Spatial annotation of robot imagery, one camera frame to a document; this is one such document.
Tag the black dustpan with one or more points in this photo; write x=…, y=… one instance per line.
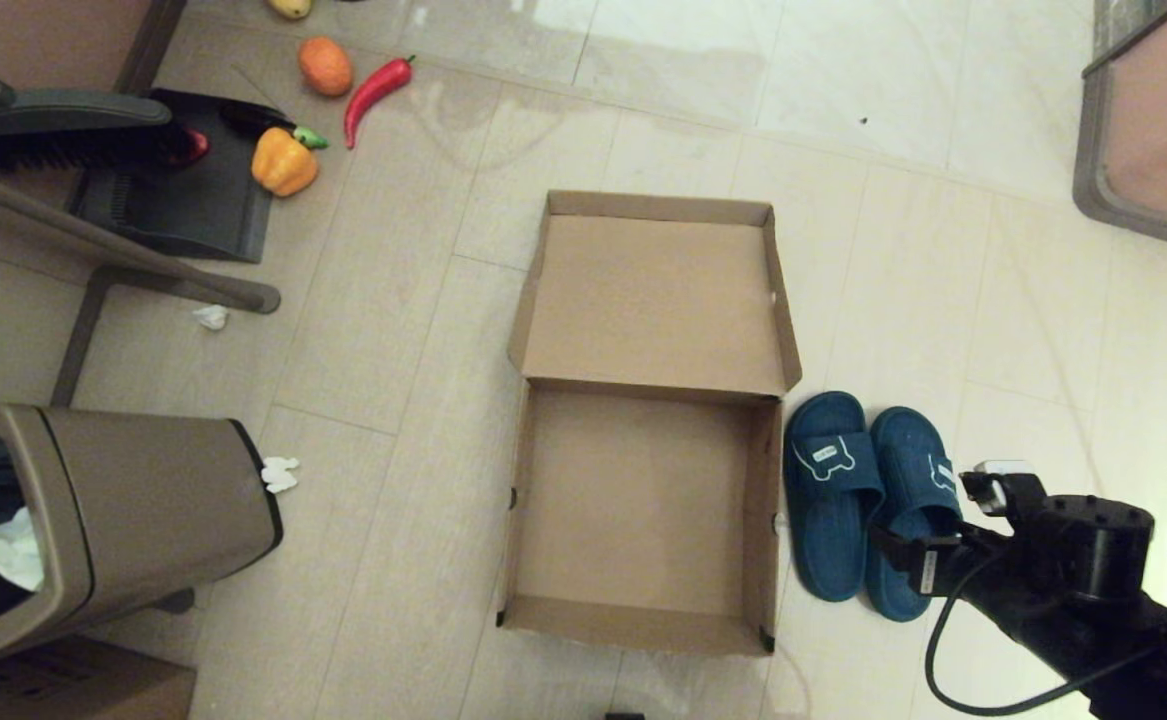
x=193, y=210

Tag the orange fruit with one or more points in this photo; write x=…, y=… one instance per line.
x=326, y=68

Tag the small red fruit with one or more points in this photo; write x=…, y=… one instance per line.
x=195, y=148

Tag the dark eggplant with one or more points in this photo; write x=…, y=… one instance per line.
x=248, y=120

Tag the yellow fruit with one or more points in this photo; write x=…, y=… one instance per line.
x=290, y=7

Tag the red chili pepper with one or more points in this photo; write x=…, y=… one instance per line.
x=373, y=92

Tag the dark blue slipper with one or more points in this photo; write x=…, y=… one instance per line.
x=828, y=540
x=903, y=450

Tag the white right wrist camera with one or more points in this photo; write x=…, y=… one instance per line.
x=1001, y=472

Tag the brown cardboard carton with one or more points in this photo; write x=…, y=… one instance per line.
x=63, y=685

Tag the yellow bell pepper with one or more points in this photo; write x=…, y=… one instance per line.
x=283, y=165

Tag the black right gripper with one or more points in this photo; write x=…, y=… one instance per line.
x=1098, y=550

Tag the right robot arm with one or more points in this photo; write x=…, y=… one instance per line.
x=1143, y=660

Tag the brown plastic trash bin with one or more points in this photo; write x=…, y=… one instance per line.
x=143, y=500

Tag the black broom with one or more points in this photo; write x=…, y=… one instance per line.
x=63, y=125

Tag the brown metal furniture frame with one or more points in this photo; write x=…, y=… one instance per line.
x=93, y=240

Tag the brown cabinet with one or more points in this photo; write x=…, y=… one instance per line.
x=43, y=40

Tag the white crumpled tissue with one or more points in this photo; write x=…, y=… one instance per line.
x=280, y=474
x=211, y=318

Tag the brown cardboard shoe box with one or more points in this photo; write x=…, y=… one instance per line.
x=643, y=300

